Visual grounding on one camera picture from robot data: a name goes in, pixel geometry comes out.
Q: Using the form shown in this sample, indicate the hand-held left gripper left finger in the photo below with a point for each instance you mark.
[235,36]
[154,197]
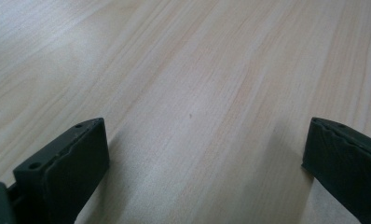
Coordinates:
[65,174]

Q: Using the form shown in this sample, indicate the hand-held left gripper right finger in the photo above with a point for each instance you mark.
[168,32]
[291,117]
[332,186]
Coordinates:
[345,165]

